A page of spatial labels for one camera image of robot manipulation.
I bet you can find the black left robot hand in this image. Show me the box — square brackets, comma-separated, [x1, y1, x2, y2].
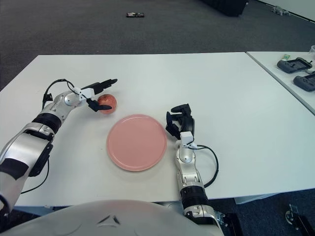
[80, 78, 118, 113]

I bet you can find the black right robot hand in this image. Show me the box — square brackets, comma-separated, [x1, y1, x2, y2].
[165, 103, 196, 142]

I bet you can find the red yellow apple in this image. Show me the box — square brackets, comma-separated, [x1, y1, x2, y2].
[97, 93, 118, 115]

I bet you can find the pink round plate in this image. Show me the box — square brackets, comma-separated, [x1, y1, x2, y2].
[106, 114, 168, 172]

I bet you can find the black stand base with caster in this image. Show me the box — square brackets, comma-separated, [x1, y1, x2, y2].
[214, 210, 244, 236]
[285, 203, 315, 236]

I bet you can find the dark grey handheld controller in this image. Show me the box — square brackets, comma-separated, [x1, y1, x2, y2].
[277, 57, 313, 74]
[292, 74, 315, 92]

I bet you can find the grey robot torso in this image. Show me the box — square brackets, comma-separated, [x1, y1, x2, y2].
[0, 200, 222, 236]

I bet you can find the large black case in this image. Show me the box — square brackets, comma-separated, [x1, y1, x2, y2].
[199, 0, 248, 17]

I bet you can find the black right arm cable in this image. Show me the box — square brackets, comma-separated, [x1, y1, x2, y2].
[193, 145, 220, 189]

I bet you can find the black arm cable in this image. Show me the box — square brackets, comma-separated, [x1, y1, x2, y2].
[193, 145, 220, 189]
[21, 78, 76, 195]

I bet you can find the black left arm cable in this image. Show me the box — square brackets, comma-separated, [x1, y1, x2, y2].
[21, 78, 76, 195]

